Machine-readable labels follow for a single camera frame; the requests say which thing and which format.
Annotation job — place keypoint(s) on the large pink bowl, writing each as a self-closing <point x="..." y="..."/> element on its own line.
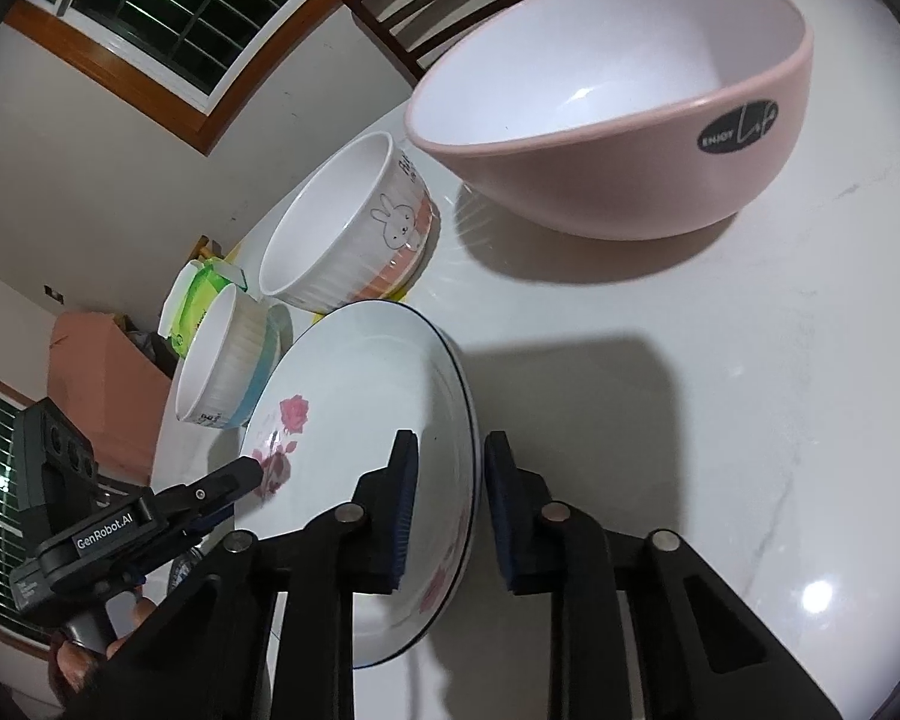
<point x="607" y="172"/>

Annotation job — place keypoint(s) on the dark wooden chair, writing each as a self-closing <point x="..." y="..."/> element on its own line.
<point x="435" y="0"/>

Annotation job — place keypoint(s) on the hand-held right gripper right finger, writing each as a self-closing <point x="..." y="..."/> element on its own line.
<point x="499" y="525"/>

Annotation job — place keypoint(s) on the green tissue pack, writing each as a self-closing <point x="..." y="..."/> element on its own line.
<point x="195" y="307"/>

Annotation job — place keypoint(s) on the dark wall socket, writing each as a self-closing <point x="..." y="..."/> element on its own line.
<point x="54" y="295"/>

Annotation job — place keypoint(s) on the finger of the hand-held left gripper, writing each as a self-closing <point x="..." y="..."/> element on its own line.
<point x="217" y="487"/>

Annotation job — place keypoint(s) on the ribbed white bowl with bunny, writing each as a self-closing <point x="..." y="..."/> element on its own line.
<point x="322" y="240"/>

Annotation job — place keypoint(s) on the orange cloth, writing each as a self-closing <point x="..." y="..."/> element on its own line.
<point x="90" y="390"/>

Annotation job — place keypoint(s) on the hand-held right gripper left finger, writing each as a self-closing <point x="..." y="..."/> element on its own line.
<point x="403" y="525"/>

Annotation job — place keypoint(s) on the white plate with pink flower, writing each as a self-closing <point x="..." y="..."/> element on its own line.
<point x="360" y="390"/>

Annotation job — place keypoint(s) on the white bowl with blue band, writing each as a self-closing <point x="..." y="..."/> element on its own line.
<point x="217" y="360"/>

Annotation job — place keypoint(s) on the person's left hand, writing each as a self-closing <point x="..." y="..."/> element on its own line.
<point x="75" y="664"/>

